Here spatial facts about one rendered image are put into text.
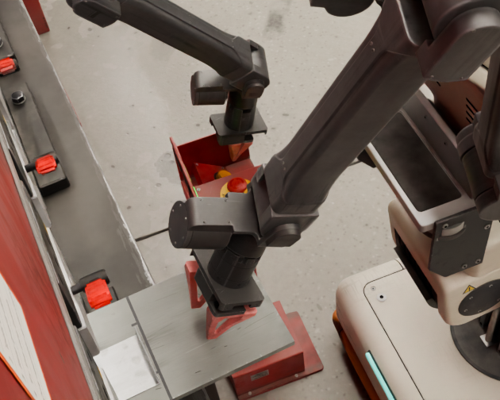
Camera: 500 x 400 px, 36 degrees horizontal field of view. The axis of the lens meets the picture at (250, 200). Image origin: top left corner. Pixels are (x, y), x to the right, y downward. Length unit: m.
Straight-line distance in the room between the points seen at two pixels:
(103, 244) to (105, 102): 1.60
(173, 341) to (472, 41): 0.66
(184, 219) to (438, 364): 1.09
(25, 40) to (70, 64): 1.32
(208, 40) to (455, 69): 0.73
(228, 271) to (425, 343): 1.00
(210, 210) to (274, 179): 0.09
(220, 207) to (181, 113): 1.94
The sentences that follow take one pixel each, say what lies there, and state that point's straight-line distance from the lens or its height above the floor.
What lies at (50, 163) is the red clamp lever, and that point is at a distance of 0.90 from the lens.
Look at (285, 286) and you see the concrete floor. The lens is 2.30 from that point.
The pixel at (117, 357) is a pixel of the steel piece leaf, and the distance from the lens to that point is 1.09.
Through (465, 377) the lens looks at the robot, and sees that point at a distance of 1.87.
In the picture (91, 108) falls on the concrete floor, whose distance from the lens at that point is 2.93.
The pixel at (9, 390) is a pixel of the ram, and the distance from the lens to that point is 0.30.
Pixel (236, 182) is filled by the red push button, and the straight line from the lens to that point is 1.49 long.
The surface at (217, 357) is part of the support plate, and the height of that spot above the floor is 1.00.
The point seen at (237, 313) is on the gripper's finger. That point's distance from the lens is 0.99.
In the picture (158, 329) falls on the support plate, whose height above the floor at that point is 1.00.
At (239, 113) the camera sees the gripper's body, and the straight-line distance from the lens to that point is 1.46.
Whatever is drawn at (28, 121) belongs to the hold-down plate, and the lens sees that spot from 1.58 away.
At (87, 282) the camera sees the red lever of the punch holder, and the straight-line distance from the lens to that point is 0.84.
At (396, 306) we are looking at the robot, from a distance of 1.94.
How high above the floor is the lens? 1.94
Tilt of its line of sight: 51 degrees down
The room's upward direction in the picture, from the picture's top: 9 degrees counter-clockwise
